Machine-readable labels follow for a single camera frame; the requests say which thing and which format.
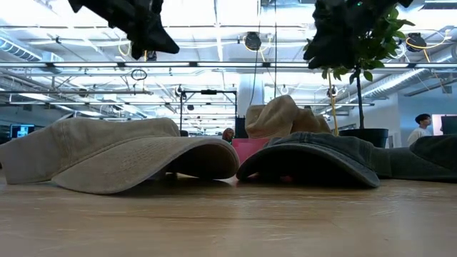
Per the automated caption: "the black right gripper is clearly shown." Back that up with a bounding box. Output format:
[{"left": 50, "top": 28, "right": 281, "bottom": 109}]
[{"left": 303, "top": 0, "right": 401, "bottom": 70}]

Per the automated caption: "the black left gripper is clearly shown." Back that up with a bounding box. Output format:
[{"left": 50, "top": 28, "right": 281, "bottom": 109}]
[{"left": 67, "top": 0, "right": 181, "bottom": 61}]

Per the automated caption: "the khaki baseball cap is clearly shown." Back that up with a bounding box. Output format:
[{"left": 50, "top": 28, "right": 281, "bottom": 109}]
[
  {"left": 245, "top": 94, "right": 303, "bottom": 139},
  {"left": 296, "top": 109, "right": 332, "bottom": 136},
  {"left": 0, "top": 116, "right": 241, "bottom": 196}
]

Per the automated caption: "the black baseball cap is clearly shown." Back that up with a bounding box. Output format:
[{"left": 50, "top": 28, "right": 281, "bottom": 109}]
[
  {"left": 371, "top": 134, "right": 457, "bottom": 182},
  {"left": 235, "top": 131, "right": 381, "bottom": 189}
]

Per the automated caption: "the green leafy potted plant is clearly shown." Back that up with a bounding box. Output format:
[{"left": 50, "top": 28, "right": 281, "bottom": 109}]
[{"left": 320, "top": 6, "right": 417, "bottom": 130}]

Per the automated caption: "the black plant pot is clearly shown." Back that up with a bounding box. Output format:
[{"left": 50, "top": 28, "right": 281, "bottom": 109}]
[{"left": 338, "top": 128, "right": 389, "bottom": 148}]

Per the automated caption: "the person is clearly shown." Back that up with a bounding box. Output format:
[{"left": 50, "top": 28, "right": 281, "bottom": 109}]
[
  {"left": 406, "top": 113, "right": 433, "bottom": 147},
  {"left": 221, "top": 127, "right": 236, "bottom": 144}
]

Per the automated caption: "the red translucent plastic bin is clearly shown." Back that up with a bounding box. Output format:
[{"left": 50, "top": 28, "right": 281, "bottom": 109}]
[{"left": 231, "top": 138, "right": 271, "bottom": 166}]

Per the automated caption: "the dark background monitor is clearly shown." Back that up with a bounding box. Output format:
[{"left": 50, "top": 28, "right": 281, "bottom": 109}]
[{"left": 441, "top": 116, "right": 457, "bottom": 136}]

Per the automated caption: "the lit computer monitor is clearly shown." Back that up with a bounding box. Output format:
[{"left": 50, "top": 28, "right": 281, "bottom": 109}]
[{"left": 9, "top": 123, "right": 36, "bottom": 139}]

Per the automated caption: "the yellow hanging cable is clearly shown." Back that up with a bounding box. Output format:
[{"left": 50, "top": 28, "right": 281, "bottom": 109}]
[{"left": 326, "top": 69, "right": 339, "bottom": 136}]

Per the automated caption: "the black background station frame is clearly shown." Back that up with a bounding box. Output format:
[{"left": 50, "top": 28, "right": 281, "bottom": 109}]
[{"left": 180, "top": 89, "right": 238, "bottom": 138}]

